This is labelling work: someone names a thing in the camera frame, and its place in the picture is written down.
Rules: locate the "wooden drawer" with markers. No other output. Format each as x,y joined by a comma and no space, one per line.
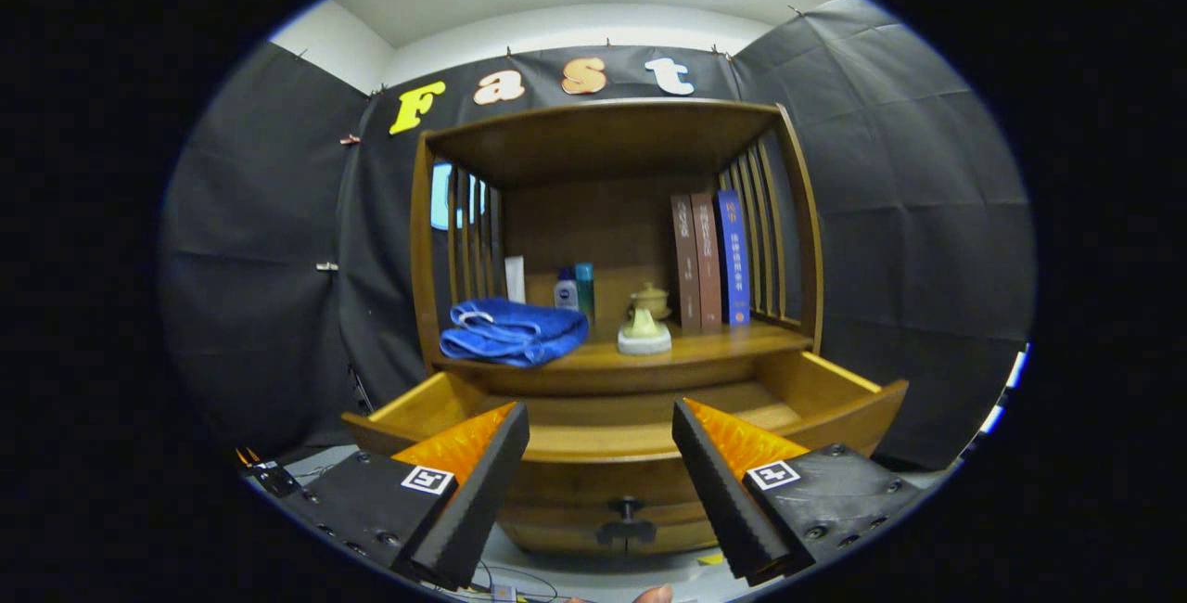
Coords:
593,482

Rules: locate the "wooden cabinet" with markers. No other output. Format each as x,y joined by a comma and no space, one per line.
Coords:
603,139

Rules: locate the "wooden countertop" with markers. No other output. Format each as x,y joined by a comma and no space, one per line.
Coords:
714,343

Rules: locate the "blue book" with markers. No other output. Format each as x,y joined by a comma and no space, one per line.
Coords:
733,260

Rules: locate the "white and blue bottle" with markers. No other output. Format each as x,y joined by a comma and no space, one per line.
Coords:
566,292

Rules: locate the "dark brown book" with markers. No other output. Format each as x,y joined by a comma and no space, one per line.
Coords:
685,264

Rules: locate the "reddish brown book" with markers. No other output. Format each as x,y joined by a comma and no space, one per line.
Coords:
707,264

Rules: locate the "folded blue towel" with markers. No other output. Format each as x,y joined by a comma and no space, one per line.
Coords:
510,334

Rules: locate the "teal bottle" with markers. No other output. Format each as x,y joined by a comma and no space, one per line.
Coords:
586,288

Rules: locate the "black backdrop cloth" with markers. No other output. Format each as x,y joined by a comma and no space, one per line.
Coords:
881,195

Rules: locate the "beige lidded tea cup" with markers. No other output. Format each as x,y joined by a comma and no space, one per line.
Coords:
651,297

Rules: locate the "white tube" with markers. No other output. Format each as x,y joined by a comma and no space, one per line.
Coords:
515,280

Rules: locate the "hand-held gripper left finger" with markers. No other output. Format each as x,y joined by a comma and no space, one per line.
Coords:
482,492

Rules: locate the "yellow tape piece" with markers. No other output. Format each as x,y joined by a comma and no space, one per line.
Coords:
710,559

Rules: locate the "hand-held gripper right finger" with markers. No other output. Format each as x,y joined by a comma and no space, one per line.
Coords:
719,492

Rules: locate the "green soap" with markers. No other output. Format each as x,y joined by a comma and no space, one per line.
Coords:
644,334

